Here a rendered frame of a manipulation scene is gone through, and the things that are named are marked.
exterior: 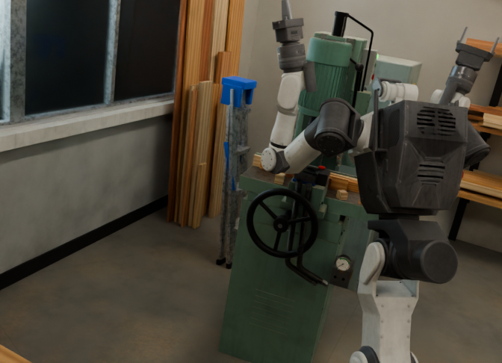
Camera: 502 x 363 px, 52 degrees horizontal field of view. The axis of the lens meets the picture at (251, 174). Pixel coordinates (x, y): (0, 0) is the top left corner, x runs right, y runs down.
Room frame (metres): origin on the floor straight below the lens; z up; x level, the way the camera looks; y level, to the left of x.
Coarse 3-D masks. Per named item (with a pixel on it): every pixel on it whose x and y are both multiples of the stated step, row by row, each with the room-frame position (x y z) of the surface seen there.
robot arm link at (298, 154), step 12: (300, 144) 1.55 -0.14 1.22; (264, 156) 1.65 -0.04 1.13; (276, 156) 1.62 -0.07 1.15; (288, 156) 1.58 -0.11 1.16; (300, 156) 1.55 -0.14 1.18; (312, 156) 1.55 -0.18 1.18; (264, 168) 1.64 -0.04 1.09; (276, 168) 1.61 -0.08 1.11; (288, 168) 1.60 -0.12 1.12; (300, 168) 1.59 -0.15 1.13
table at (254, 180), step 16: (240, 176) 2.09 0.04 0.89; (256, 176) 2.11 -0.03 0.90; (272, 176) 2.14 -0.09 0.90; (256, 192) 2.07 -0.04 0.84; (336, 192) 2.07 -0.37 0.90; (352, 192) 2.11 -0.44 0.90; (288, 208) 1.93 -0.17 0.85; (320, 208) 1.93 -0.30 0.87; (336, 208) 1.98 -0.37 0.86; (352, 208) 1.97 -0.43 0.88
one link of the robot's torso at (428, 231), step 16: (368, 224) 1.49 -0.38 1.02; (384, 224) 1.40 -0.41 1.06; (400, 224) 1.33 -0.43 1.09; (416, 224) 1.35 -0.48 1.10; (432, 224) 1.36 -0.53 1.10; (400, 240) 1.31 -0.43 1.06; (416, 240) 1.28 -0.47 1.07; (432, 240) 1.27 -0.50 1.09; (400, 256) 1.29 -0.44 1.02; (416, 256) 1.24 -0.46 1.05; (432, 256) 1.23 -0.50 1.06; (448, 256) 1.24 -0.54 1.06; (400, 272) 1.31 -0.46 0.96; (416, 272) 1.23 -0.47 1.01; (432, 272) 1.21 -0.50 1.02; (448, 272) 1.22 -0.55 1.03
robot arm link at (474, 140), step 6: (468, 120) 1.64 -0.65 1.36; (468, 126) 1.60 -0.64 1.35; (468, 132) 1.59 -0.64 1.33; (474, 132) 1.59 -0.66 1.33; (468, 138) 1.57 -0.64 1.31; (474, 138) 1.57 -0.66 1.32; (480, 138) 1.58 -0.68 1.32; (468, 144) 1.56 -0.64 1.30; (474, 144) 1.56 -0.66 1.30; (480, 144) 1.56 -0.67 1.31; (468, 150) 1.55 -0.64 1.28
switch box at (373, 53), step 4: (364, 52) 2.42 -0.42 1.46; (372, 52) 2.41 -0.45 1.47; (376, 52) 2.41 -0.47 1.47; (364, 56) 2.42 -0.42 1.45; (372, 56) 2.41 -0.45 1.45; (364, 60) 2.42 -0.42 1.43; (372, 60) 2.41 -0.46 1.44; (364, 64) 2.42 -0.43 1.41; (368, 64) 2.41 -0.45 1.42; (372, 64) 2.41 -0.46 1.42; (364, 68) 2.41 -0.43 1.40; (368, 68) 2.41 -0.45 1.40; (372, 68) 2.41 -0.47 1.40; (364, 72) 2.41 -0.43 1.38; (368, 72) 2.41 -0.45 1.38; (372, 72) 2.42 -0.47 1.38; (368, 76) 2.41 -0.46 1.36; (368, 80) 2.41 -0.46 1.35; (368, 84) 2.41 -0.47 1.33
